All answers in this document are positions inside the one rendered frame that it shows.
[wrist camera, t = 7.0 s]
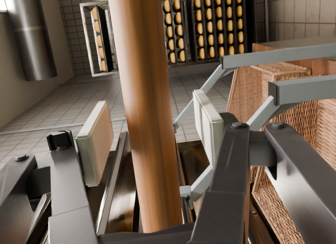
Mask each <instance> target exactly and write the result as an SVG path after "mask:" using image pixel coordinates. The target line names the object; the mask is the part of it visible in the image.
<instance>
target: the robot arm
mask: <svg viewBox="0 0 336 244"><path fill-rule="evenodd" d="M193 103H194V114H195V126H196V129H197V131H198V134H199V136H200V139H201V142H202V144H203V147H204V149H205V152H206V154H207V157H208V159H209V162H210V164H211V167H212V169H213V170H214V172H213V176H212V180H211V184H210V188H209V191H207V190H205V191H204V193H203V196H202V200H201V203H200V207H199V211H198V214H197V218H196V221H195V223H189V224H181V225H175V226H172V227H168V228H165V229H162V230H159V231H156V232H152V233H136V232H118V233H110V234H102V235H98V236H97V233H96V229H95V225H94V221H93V217H92V212H91V208H90V205H89V201H88V197H87V193H86V189H85V185H86V186H88V187H94V186H98V185H99V184H100V181H101V178H102V175H103V172H104V169H105V165H106V162H107V159H108V156H109V152H110V149H111V146H112V143H113V140H114V132H113V126H112V121H111V115H110V110H109V105H108V102H106V101H99V102H98V103H97V105H96V106H95V108H94V110H93V111H92V113H91V114H90V116H89V118H88V119H87V121H86V122H85V124H84V126H83V127H82V129H81V130H79V131H74V132H71V130H58V131H54V132H52V133H49V134H48V135H47V136H46V139H47V143H48V146H49V150H50V156H48V157H45V158H41V159H37V160H36V157H35V155H34V154H33V153H21V154H17V155H15V156H14V157H12V158H10V159H9V160H8V161H7V163H6V164H5V165H4V166H3V167H2V169H1V170H0V244H27V241H28V239H29V237H30V235H31V232H32V230H33V228H34V226H35V223H36V221H37V219H38V217H39V214H40V212H41V210H42V207H43V205H44V203H45V201H46V198H47V197H46V194H48V193H51V212H52V216H51V217H49V218H48V244H248V235H249V208H250V182H251V166H260V167H265V172H266V173H267V175H268V177H269V179H270V181H271V182H272V184H273V186H274V188H275V190H276V191H277V193H278V195H279V197H280V199H281V200H282V202H283V204H284V206H285V208H286V210H287V211H288V213H289V215H290V217H291V219H292V220H293V222H294V224H295V226H296V228H297V229H298V231H299V233H300V235H301V237H302V238H303V240H304V242H305V244H336V170H335V169H334V168H333V167H332V166H331V165H330V164H329V163H328V162H327V161H326V160H325V159H324V158H323V157H322V156H321V155H320V154H319V153H318V152H317V151H316V150H315V149H314V148H313V147H312V146H311V145H310V144H309V143H308V142H307V141H306V140H305V139H304V138H303V137H302V136H301V135H300V134H299V133H298V132H297V131H296V130H295V129H294V128H293V127H292V126H291V125H289V124H287V123H284V122H272V123H268V124H266V125H265V126H264V131H252V130H250V126H249V124H247V123H242V122H239V121H238V120H237V118H236V117H235V116H234V115H233V114H232V113H229V112H223V113H218V112H217V110H216V109H215V107H214V106H213V104H212V103H211V101H210V100H209V99H208V97H207V96H206V94H205V93H204V91H203V90H202V89H197V90H194V91H193ZM83 177H84V180H85V185H84V181H83Z"/></svg>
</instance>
